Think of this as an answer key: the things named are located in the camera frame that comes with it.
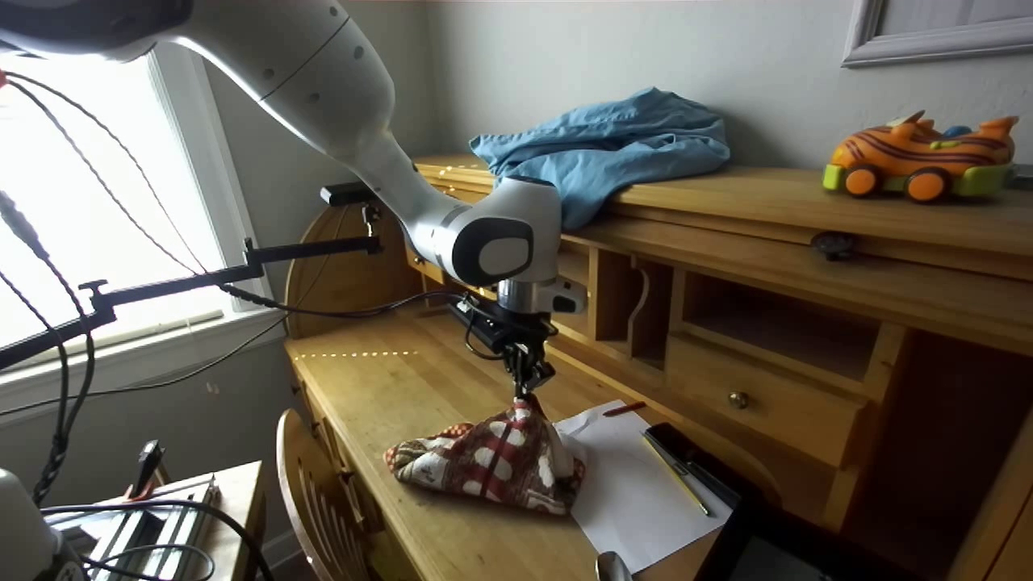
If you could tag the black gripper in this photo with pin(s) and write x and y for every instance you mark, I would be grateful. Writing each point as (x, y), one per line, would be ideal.
(520, 335)

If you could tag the red white patterned cloth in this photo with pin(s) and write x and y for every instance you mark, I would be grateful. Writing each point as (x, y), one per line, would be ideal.
(496, 464)

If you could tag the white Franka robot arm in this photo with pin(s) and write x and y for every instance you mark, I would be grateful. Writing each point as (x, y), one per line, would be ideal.
(323, 84)

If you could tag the red pen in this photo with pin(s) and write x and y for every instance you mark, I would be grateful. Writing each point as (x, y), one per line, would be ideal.
(623, 409)

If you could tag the white paper sheet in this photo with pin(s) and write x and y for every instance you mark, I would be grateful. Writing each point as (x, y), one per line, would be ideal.
(646, 496)

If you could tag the yellow pencil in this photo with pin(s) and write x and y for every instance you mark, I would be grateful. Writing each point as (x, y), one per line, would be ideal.
(678, 478)

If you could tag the brass drawer knob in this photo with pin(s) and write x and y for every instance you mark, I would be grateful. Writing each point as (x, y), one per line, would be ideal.
(739, 403)

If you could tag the wooden desk drawer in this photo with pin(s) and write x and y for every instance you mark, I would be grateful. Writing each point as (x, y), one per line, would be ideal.
(763, 400)

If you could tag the blue crumpled garment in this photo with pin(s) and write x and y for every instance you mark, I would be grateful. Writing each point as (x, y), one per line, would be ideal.
(616, 147)

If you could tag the wooden roll-top desk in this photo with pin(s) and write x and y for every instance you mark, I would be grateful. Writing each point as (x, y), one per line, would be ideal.
(777, 323)

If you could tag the wooden spindle chair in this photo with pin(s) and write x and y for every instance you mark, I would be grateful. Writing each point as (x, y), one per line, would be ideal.
(310, 506)

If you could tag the wooden side table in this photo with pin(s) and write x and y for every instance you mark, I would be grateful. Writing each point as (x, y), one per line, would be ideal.
(229, 506)

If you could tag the black desk lock latch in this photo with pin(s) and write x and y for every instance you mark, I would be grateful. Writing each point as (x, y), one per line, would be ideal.
(835, 248)

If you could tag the black red hand tool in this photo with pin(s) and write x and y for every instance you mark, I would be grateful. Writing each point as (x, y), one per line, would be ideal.
(146, 468)

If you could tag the orange toy car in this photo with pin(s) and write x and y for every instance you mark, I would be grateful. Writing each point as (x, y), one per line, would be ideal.
(916, 155)

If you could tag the white rounded device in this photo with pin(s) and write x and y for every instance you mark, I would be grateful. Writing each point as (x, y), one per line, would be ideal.
(20, 526)

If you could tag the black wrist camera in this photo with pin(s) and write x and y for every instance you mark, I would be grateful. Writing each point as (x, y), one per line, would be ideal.
(479, 320)

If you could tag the black stereo camera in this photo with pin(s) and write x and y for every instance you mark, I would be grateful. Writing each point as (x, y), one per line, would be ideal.
(348, 194)

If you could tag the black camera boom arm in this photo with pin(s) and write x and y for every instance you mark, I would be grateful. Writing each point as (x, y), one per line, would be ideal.
(163, 281)

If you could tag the aluminium rail stack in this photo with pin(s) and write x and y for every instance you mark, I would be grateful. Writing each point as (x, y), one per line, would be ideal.
(140, 536)

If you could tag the white picture frame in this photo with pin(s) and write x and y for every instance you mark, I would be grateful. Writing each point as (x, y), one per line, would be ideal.
(937, 38)

